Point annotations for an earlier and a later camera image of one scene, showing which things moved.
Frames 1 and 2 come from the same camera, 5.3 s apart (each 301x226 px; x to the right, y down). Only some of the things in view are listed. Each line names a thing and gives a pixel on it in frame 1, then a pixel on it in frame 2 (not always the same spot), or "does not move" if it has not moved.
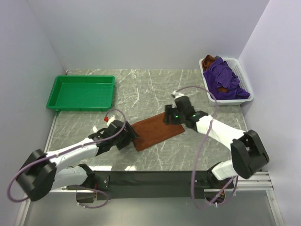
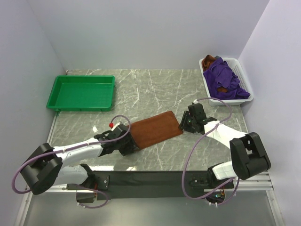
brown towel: [154, 130] does not move
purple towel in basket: [219, 74] does not move
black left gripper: [132, 134] -> [130, 146]
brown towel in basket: [206, 61] does not move
